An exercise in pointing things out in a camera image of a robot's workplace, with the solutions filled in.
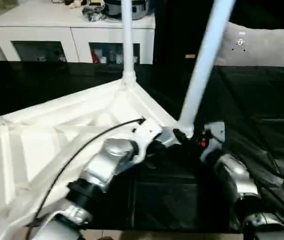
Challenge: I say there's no white plastic table top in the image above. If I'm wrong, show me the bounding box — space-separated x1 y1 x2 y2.
0 79 182 226

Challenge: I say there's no black work mat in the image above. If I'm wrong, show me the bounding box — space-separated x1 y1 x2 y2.
0 60 284 233

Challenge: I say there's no grey pillow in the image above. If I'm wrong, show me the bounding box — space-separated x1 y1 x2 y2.
218 21 284 68

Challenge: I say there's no grey black bag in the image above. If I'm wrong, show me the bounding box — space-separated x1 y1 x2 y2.
82 0 155 22

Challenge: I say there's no white cabinet with glass doors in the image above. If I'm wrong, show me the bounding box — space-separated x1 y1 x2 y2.
0 0 156 65

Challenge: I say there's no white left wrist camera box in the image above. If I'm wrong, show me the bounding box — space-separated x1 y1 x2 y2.
130 120 182 165

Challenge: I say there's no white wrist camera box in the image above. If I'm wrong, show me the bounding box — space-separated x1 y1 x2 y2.
199 121 226 165
130 120 182 165

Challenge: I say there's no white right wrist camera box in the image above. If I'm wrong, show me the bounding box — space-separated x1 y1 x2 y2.
199 121 226 165

